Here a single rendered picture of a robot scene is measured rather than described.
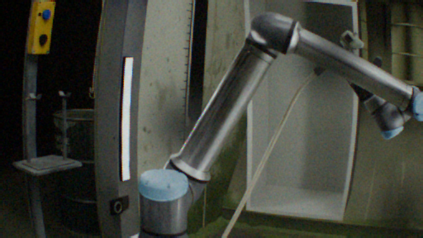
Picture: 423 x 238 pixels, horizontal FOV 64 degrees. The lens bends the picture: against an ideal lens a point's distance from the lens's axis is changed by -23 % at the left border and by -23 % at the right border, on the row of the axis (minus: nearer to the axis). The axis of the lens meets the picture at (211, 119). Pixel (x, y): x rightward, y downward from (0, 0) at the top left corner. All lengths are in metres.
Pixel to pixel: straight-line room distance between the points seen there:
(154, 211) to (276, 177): 1.51
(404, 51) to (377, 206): 1.22
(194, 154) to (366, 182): 2.04
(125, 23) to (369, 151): 2.12
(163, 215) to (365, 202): 2.14
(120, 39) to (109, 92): 0.28
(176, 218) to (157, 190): 0.11
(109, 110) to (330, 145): 1.27
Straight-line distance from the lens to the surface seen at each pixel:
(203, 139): 1.35
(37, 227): 2.06
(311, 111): 2.45
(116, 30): 2.13
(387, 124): 1.37
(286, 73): 2.43
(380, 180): 3.19
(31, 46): 1.83
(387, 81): 1.23
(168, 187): 1.22
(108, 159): 2.18
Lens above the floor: 1.24
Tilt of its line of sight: 7 degrees down
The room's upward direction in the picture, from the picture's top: 3 degrees clockwise
